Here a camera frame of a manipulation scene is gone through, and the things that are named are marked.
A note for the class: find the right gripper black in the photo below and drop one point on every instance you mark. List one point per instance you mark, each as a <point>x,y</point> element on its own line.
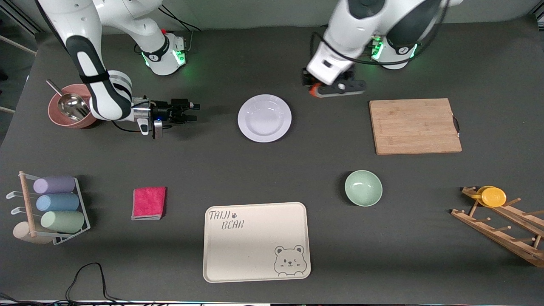
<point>163,109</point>

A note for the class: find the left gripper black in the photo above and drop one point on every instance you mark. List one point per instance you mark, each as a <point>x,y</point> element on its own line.
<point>306,80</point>

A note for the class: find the orange fruit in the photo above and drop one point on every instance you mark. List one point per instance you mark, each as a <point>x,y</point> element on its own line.
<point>313,90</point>

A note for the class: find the white round plate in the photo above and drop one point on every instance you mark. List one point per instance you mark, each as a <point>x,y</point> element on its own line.
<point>264,118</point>

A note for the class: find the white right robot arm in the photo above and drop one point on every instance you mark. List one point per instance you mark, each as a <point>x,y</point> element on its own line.
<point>80,19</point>

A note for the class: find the pink bowl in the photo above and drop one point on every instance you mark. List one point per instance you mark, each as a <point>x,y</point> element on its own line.
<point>94,111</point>

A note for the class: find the pink folded cloth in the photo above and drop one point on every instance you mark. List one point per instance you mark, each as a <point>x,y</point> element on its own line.
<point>148,203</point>

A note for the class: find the metal scoop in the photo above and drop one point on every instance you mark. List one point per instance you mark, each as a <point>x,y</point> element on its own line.
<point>72,106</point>

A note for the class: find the wooden cutting board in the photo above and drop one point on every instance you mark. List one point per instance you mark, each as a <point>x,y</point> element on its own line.
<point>414,125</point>

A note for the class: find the pale green bowl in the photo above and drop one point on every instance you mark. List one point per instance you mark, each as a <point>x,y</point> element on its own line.
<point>363,188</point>

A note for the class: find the purple cup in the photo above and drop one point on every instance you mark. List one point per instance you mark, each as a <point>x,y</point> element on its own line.
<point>55,184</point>

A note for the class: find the cream bear print tray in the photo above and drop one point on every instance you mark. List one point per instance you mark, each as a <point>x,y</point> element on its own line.
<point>255,246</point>

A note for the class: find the blue cup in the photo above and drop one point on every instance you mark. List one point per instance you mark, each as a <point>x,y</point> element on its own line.
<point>57,202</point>

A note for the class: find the green cup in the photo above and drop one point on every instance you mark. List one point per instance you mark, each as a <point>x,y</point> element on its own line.
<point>63,221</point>

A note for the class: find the beige background bar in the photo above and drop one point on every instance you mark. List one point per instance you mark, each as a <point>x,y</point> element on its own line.
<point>17,44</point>
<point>6,109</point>

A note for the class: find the beige cup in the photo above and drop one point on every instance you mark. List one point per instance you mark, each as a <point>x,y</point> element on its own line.
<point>21,234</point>

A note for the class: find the yellow mug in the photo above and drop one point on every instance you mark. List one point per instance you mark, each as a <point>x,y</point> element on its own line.
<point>493,196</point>

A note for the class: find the wooden peg mug rack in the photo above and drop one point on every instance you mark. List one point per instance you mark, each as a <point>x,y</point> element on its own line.
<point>488,231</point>

